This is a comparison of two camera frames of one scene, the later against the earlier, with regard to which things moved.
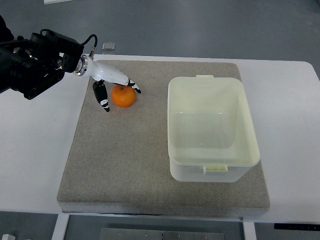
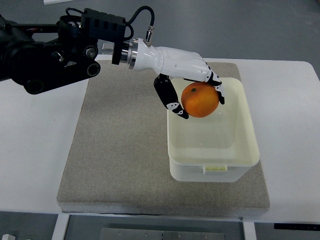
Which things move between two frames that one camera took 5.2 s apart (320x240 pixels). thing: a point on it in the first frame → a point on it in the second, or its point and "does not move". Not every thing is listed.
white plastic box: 212,136 does not move
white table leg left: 60,229 does not move
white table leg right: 249,230 does not move
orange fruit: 123,96 → 200,99
